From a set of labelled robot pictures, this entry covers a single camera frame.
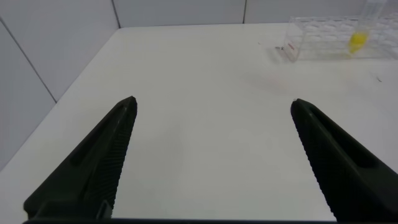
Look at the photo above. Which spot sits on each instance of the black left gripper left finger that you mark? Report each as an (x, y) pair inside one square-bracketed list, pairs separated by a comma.
[(93, 168)]

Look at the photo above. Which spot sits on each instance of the clear plastic test tube rack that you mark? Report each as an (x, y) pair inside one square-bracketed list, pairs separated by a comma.
[(320, 37)]

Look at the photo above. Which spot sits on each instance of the yellow pigment test tube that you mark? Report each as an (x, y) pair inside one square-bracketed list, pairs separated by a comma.
[(357, 40)]

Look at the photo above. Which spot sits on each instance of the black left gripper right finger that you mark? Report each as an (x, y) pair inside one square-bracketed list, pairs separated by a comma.
[(348, 168)]

